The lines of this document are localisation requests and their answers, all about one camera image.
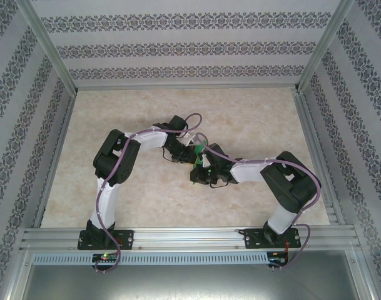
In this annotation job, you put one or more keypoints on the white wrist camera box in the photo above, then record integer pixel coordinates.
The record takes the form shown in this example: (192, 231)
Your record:
(205, 160)
(189, 140)

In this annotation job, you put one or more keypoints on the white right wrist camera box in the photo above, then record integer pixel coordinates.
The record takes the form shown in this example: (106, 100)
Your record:
(205, 160)

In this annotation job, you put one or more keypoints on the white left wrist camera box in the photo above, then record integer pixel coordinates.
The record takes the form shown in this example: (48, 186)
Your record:
(189, 140)

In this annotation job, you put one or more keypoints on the aluminium mounting rail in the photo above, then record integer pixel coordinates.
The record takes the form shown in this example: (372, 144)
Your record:
(184, 237)

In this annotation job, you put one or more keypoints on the green square paper sheet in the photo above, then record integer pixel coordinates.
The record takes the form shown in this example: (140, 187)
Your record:
(201, 146)

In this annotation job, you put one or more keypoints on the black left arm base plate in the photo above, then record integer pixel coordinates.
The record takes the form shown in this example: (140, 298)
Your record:
(127, 239)

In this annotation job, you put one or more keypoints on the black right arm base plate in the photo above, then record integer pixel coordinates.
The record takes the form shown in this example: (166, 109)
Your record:
(252, 238)

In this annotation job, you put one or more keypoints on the aluminium corner post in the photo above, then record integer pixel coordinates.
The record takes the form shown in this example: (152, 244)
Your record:
(49, 43)
(321, 47)

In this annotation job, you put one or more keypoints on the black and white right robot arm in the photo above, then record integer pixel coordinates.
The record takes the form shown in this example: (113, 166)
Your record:
(290, 184)

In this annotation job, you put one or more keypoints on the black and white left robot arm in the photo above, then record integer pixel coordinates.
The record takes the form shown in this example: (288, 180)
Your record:
(112, 168)

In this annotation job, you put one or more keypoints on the aluminium side rail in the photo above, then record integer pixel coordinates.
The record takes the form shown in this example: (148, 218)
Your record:
(57, 156)
(315, 140)

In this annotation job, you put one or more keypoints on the circuit board with green light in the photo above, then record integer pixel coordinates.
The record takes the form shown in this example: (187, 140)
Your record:
(105, 257)

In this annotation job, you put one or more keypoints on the grey sheet metal panel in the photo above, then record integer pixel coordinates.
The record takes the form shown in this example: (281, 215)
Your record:
(184, 282)

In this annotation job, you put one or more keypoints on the aluminium back rail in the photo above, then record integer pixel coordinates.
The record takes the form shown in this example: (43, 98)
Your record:
(184, 87)

